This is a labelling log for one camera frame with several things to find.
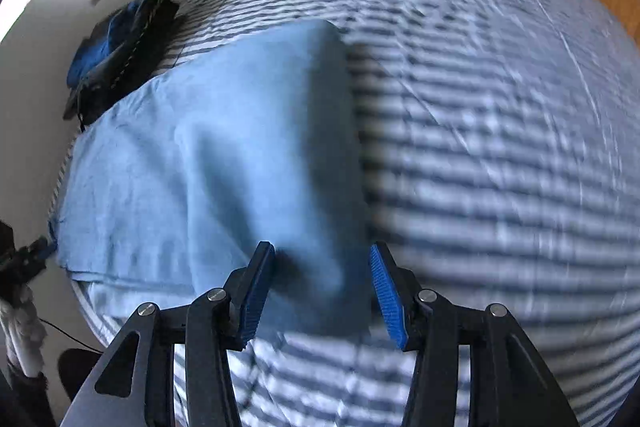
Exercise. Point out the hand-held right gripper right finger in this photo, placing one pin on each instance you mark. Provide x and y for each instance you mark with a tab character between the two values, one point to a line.
387	302

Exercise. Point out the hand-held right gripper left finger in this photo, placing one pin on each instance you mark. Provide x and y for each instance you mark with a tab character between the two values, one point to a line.
255	292

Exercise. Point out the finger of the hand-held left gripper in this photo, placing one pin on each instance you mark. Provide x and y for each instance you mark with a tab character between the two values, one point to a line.
32	257

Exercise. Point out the light blue denim jeans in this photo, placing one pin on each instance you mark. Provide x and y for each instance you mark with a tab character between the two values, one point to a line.
225	132

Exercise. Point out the dark round object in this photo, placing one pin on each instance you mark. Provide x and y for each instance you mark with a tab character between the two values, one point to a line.
77	374

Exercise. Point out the blue white striped bedspread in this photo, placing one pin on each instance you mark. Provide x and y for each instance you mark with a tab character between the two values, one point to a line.
500	157

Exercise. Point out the black folded pants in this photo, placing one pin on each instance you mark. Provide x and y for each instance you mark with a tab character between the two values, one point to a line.
130	82

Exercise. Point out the dark grey folded garment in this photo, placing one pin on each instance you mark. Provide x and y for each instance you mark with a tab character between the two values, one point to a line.
145	17

